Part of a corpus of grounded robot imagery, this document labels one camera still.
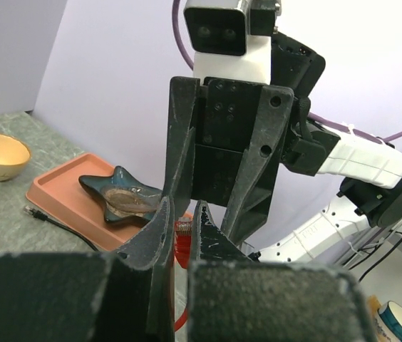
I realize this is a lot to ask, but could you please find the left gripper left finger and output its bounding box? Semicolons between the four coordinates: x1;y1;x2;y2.
0;197;175;341

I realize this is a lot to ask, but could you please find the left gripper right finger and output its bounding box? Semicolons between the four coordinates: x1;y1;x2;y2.
187;201;376;341

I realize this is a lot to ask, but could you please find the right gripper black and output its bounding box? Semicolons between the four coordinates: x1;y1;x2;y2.
163;76;294;246

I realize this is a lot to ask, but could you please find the red ethernet cable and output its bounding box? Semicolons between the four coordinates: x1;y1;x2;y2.
172;217;193;334

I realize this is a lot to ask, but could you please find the black ethernet cable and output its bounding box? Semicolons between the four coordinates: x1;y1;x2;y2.
24;205;104;252

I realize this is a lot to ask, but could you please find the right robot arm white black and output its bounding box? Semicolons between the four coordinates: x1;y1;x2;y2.
163;33;402;262

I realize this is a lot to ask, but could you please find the blue star-shaped dish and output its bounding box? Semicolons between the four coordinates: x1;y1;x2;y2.
78;166;162;225

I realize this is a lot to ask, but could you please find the salmon pink tray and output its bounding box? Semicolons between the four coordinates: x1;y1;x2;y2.
26;153;148;251

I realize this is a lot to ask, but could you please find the white blue mug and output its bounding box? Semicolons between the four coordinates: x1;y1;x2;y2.
373;301;402;342

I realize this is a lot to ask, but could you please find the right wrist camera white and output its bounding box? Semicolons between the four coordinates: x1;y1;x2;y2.
183;1;282;85

